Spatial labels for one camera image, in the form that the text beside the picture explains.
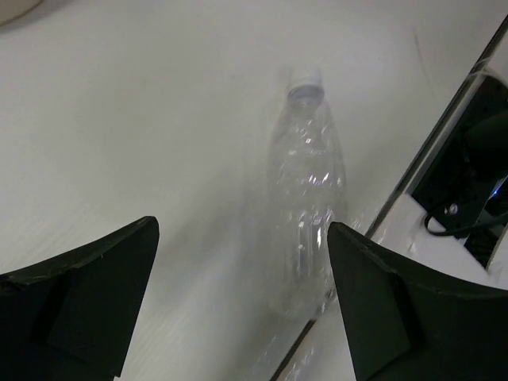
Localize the clear bottle white cap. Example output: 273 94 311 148
243 67 348 320

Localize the beige round plastic bin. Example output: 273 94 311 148
0 0 42 25

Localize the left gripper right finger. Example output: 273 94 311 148
327 222 507 380

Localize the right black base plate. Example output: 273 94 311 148
412 76 507 267

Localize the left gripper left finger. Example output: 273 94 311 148
1 216 160 380

